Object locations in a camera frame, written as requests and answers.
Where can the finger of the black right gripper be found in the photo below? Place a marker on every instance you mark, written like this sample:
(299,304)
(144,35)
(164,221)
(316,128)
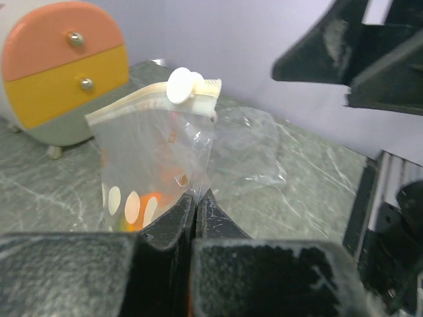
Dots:
(386,74)
(325,53)

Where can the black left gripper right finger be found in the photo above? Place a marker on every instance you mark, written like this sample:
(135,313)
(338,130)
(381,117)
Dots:
(233,274)

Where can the polka dot zip bag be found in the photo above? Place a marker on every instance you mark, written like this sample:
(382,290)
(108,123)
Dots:
(155,146)

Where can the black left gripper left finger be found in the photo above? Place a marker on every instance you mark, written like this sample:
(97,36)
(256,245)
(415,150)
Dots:
(141,273)

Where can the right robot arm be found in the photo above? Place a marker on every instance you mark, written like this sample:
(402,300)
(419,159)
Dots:
(384,233)

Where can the round mini drawer cabinet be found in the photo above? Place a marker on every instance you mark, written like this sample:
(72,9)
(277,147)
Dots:
(60,60)

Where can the clear red-zip bag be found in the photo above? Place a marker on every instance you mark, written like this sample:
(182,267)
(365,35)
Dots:
(245,152)

